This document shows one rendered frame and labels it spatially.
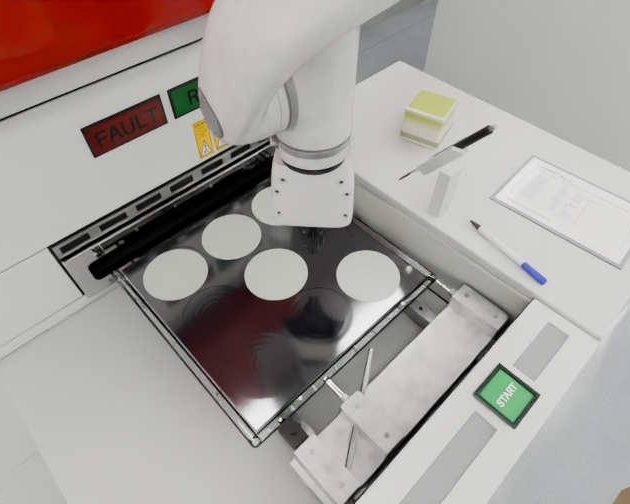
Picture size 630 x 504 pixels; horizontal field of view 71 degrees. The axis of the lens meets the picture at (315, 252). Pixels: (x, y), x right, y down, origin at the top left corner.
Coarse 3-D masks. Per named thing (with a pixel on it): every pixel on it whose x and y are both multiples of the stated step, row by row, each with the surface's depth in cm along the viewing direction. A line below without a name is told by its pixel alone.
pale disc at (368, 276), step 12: (360, 252) 74; (372, 252) 74; (348, 264) 72; (360, 264) 72; (372, 264) 72; (384, 264) 72; (348, 276) 70; (360, 276) 70; (372, 276) 70; (384, 276) 70; (396, 276) 70; (348, 288) 69; (360, 288) 69; (372, 288) 69; (384, 288) 69; (396, 288) 69; (360, 300) 68; (372, 300) 68
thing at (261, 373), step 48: (192, 240) 75; (288, 240) 75; (336, 240) 75; (144, 288) 69; (240, 288) 69; (336, 288) 69; (192, 336) 64; (240, 336) 64; (288, 336) 64; (336, 336) 64; (240, 384) 60; (288, 384) 60
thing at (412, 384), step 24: (456, 312) 69; (432, 336) 66; (456, 336) 66; (480, 336) 66; (408, 360) 64; (432, 360) 64; (456, 360) 64; (384, 384) 62; (408, 384) 62; (432, 384) 62; (384, 408) 60; (408, 408) 60; (336, 432) 58; (408, 432) 58; (336, 456) 56; (360, 456) 56; (312, 480) 54; (360, 480) 54
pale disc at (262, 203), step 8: (264, 192) 82; (256, 200) 81; (264, 200) 81; (256, 208) 80; (264, 208) 80; (256, 216) 79; (264, 216) 79; (272, 216) 79; (272, 224) 77; (280, 224) 77
